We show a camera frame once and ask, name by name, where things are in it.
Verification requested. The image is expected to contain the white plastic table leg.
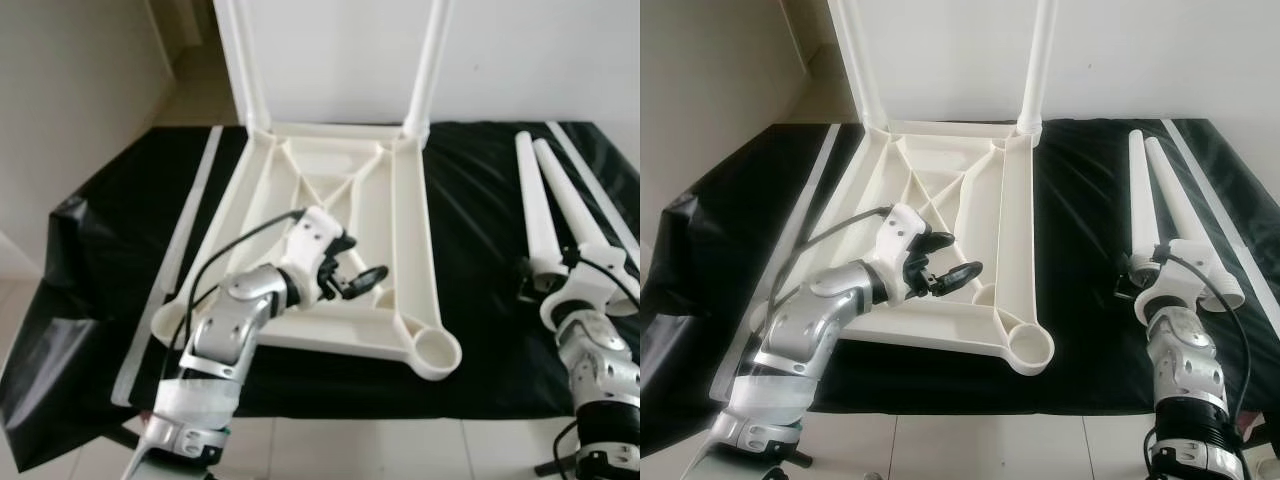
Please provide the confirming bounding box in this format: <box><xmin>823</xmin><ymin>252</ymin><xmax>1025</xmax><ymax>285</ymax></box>
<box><xmin>402</xmin><ymin>0</ymin><xmax>456</xmax><ymax>141</ymax></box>
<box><xmin>514</xmin><ymin>132</ymin><xmax>571</xmax><ymax>291</ymax></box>
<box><xmin>533</xmin><ymin>140</ymin><xmax>641</xmax><ymax>316</ymax></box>
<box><xmin>1145</xmin><ymin>138</ymin><xmax>1246</xmax><ymax>311</ymax></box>
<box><xmin>1128</xmin><ymin>130</ymin><xmax>1176</xmax><ymax>281</ymax></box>
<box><xmin>213</xmin><ymin>0</ymin><xmax>273</xmax><ymax>136</ymax></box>
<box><xmin>828</xmin><ymin>0</ymin><xmax>889</xmax><ymax>133</ymax></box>
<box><xmin>1017</xmin><ymin>0</ymin><xmax>1061</xmax><ymax>136</ymax></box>

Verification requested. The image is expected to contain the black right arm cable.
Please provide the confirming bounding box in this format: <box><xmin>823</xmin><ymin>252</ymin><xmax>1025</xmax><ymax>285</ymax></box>
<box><xmin>570</xmin><ymin>255</ymin><xmax>641</xmax><ymax>301</ymax></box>
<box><xmin>1160</xmin><ymin>250</ymin><xmax>1251</xmax><ymax>441</ymax></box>

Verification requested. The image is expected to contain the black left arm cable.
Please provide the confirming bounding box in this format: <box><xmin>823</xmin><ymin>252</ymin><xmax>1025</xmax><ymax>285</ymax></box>
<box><xmin>765</xmin><ymin>204</ymin><xmax>894</xmax><ymax>351</ymax></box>
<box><xmin>175</xmin><ymin>207</ymin><xmax>309</xmax><ymax>361</ymax></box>

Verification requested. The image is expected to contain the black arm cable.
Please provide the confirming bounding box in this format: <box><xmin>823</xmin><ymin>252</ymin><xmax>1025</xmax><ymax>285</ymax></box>
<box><xmin>175</xmin><ymin>207</ymin><xmax>309</xmax><ymax>361</ymax></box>
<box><xmin>765</xmin><ymin>204</ymin><xmax>894</xmax><ymax>351</ymax></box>
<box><xmin>570</xmin><ymin>255</ymin><xmax>641</xmax><ymax>301</ymax></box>
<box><xmin>1160</xmin><ymin>250</ymin><xmax>1251</xmax><ymax>441</ymax></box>

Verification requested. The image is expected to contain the white plastic table top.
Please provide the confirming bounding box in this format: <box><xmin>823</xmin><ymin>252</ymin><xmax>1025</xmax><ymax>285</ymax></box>
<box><xmin>150</xmin><ymin>120</ymin><xmax>463</xmax><ymax>383</ymax></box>
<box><xmin>760</xmin><ymin>118</ymin><xmax>1056</xmax><ymax>379</ymax></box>

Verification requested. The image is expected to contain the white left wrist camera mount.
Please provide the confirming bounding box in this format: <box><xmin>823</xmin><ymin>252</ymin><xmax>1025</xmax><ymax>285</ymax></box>
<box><xmin>275</xmin><ymin>207</ymin><xmax>346</xmax><ymax>301</ymax></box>
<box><xmin>870</xmin><ymin>203</ymin><xmax>931</xmax><ymax>296</ymax></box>

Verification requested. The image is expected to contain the black table cloth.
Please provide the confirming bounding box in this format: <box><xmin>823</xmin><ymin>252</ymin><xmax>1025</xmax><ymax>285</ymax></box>
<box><xmin>640</xmin><ymin>120</ymin><xmax>1280</xmax><ymax>456</ymax></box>
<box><xmin>0</xmin><ymin>122</ymin><xmax>641</xmax><ymax>471</ymax></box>

